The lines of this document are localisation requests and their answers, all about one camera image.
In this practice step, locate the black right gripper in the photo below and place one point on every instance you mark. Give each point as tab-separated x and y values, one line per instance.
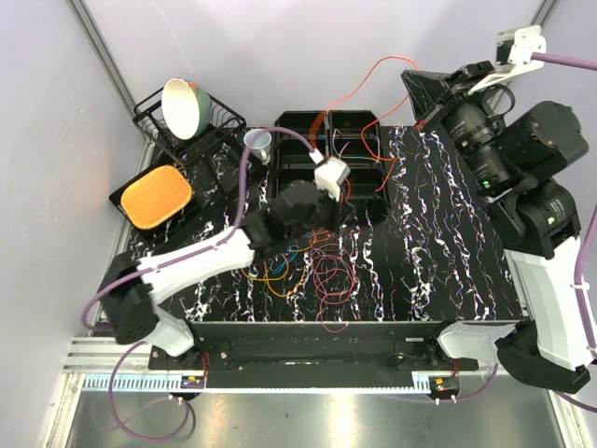
426	90

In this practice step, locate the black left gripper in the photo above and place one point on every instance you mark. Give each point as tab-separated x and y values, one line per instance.
340	208

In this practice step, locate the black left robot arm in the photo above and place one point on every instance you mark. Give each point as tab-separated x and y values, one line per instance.
132	290

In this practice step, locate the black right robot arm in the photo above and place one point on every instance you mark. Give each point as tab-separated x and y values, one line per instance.
535	218

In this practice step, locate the white measuring cup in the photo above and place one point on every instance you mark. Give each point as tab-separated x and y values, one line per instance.
258	141

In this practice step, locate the white and green bowl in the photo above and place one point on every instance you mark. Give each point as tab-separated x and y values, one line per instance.
186	108

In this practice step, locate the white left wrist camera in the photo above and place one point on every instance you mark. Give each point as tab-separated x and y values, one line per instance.
329	174

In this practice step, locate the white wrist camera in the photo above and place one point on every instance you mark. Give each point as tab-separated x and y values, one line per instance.
515	49
329	174

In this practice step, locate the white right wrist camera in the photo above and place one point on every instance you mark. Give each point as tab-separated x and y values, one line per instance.
515	49

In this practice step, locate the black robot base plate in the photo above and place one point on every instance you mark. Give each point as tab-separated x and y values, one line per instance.
294	356

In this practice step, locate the black wire dish rack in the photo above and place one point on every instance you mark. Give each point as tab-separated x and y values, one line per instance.
220	142

